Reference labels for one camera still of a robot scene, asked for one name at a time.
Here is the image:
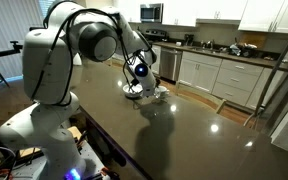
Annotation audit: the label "white upper cabinets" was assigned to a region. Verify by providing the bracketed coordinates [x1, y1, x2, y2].
[112, 0, 288, 34]

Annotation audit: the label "black stove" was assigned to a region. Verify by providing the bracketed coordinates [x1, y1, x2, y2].
[144, 29, 168, 43]

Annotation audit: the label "white bowl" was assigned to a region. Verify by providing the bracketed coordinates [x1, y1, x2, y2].
[122, 84, 143, 98]

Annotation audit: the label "coffee maker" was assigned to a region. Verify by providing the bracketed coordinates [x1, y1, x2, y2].
[184, 34, 194, 46]

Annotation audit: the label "white mug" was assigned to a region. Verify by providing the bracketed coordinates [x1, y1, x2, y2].
[157, 86, 169, 98]

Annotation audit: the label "stainless steel dishwasher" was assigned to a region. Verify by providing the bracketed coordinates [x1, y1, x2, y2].
[159, 47, 182, 81]

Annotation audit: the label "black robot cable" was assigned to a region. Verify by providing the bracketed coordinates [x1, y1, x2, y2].
[30, 6, 152, 108]

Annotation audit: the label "kitchen faucet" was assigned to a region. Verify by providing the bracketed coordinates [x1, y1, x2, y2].
[201, 40, 215, 50]

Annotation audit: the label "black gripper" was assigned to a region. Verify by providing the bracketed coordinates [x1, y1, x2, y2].
[154, 77, 161, 98]

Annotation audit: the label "wooden chair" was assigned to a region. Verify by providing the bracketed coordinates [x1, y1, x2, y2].
[175, 82, 226, 114]

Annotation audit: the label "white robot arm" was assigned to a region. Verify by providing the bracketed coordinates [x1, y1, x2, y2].
[0, 0, 156, 180]

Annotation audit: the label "stainless steel microwave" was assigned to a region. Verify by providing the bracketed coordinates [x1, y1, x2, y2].
[140, 3, 163, 23]

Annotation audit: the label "white base cabinets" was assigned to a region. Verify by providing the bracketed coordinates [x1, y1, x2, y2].
[153, 45, 272, 110]

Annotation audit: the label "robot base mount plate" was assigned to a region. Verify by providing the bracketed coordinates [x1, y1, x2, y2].
[12, 141, 104, 180]

